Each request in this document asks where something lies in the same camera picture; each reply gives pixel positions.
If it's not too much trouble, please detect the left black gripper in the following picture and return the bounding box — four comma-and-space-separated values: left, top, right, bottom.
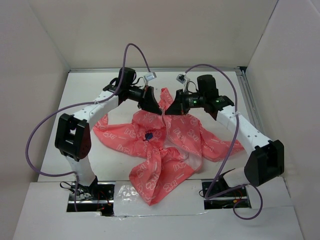
126, 85, 163, 115

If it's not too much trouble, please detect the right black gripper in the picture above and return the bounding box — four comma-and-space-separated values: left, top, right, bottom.
165, 88, 206, 116

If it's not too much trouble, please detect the pink patterned jacket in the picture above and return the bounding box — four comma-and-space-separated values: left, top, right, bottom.
91, 86, 246, 207

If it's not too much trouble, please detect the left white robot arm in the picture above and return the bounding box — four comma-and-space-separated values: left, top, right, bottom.
54, 67, 162, 200

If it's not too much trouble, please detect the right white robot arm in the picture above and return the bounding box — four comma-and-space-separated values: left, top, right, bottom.
165, 74, 285, 196

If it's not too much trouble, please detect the clear shiny tape patch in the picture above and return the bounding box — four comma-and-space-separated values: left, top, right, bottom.
113, 181, 208, 217

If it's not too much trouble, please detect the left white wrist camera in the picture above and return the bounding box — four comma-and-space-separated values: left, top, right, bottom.
143, 72, 157, 82

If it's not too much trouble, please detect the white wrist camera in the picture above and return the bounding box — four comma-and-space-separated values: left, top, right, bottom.
143, 72, 157, 82
176, 74, 188, 84

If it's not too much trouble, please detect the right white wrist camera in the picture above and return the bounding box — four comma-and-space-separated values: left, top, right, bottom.
176, 74, 188, 84

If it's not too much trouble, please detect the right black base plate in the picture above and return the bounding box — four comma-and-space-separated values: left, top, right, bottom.
198, 180, 251, 210

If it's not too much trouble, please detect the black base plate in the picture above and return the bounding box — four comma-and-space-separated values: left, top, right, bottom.
198, 180, 251, 210
59, 181, 115, 217

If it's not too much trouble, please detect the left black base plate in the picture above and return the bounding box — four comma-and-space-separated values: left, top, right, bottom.
59, 181, 115, 217

